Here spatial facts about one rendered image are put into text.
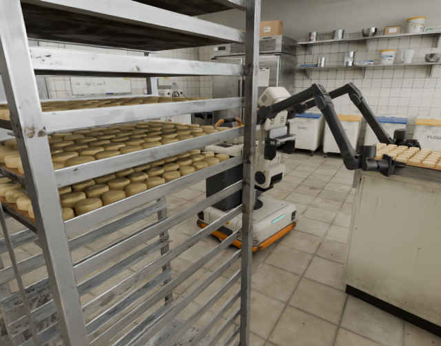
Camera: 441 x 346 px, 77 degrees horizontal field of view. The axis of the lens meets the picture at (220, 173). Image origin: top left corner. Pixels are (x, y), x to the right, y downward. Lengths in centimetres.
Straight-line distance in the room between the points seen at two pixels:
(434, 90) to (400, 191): 409
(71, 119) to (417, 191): 152
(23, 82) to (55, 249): 25
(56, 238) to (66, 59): 28
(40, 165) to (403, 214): 159
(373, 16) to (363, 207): 442
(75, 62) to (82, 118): 9
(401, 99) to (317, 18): 205
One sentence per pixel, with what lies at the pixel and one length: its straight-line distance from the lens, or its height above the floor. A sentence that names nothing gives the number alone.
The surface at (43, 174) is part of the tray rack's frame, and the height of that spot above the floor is 116.
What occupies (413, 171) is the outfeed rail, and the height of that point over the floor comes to 87.
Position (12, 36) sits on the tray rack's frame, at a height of 134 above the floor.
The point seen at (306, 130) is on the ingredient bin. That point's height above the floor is 48.
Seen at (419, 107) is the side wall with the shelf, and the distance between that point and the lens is 567.
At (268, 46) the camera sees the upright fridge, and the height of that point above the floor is 189.
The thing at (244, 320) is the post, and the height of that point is 39.
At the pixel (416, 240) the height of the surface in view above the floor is 52.
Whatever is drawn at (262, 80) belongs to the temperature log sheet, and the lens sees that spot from 522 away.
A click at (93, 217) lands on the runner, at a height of 105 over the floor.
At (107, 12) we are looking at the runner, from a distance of 56.
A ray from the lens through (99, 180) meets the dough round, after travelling 75.
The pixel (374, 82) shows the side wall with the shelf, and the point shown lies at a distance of 568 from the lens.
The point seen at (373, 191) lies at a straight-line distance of 171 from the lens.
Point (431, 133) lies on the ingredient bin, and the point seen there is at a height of 58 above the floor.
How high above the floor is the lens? 128
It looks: 18 degrees down
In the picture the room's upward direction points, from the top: straight up
